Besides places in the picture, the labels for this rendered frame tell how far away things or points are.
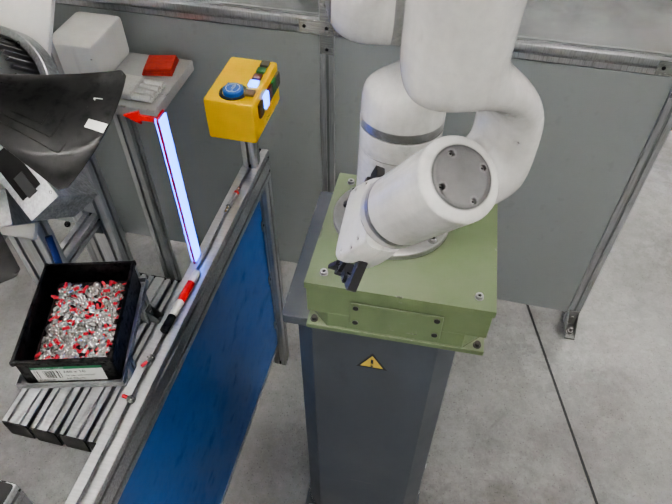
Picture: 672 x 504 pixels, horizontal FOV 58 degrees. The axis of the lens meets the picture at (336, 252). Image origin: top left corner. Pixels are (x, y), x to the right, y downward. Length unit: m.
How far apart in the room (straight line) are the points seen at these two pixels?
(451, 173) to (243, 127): 0.72
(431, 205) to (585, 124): 1.19
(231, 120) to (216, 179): 0.86
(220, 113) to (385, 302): 0.53
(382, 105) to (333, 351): 0.46
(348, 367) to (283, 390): 0.90
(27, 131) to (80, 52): 0.66
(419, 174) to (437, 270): 0.40
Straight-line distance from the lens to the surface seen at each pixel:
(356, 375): 1.14
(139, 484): 1.17
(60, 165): 1.02
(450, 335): 0.95
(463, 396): 2.02
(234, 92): 1.21
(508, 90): 0.53
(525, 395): 2.07
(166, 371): 1.09
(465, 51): 0.47
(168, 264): 2.21
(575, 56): 1.61
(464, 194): 0.56
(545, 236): 1.97
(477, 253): 0.97
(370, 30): 0.78
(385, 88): 0.84
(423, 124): 0.84
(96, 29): 1.75
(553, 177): 1.81
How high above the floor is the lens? 1.74
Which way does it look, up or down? 48 degrees down
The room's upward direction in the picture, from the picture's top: straight up
